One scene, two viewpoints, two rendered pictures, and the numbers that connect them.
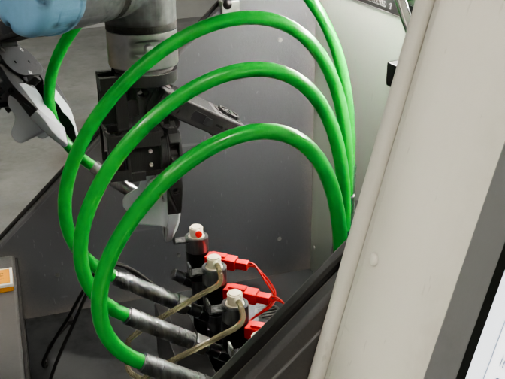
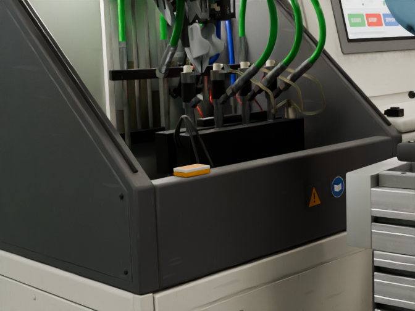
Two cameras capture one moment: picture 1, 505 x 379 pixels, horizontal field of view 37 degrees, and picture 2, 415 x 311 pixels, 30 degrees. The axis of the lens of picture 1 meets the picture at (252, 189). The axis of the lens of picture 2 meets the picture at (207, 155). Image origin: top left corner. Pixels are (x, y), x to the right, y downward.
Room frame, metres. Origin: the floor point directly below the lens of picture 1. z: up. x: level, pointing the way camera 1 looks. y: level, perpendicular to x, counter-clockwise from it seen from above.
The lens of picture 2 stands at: (1.46, 1.44, 1.15)
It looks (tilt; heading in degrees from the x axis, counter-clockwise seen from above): 8 degrees down; 244
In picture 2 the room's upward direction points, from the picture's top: 2 degrees counter-clockwise
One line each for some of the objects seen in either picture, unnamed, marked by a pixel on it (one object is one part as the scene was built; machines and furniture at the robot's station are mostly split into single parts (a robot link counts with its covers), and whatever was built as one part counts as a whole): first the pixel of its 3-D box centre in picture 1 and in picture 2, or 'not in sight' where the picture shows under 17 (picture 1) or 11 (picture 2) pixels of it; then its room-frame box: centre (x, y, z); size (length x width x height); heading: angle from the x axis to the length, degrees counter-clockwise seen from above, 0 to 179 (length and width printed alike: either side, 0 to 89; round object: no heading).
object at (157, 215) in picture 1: (152, 213); (212, 47); (0.80, 0.11, 1.14); 0.06 x 0.03 x 0.09; 108
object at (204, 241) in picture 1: (192, 310); (194, 126); (0.82, 0.08, 0.99); 0.05 x 0.03 x 0.21; 108
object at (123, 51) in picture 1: (143, 50); not in sight; (0.81, 0.11, 1.33); 0.08 x 0.08 x 0.05
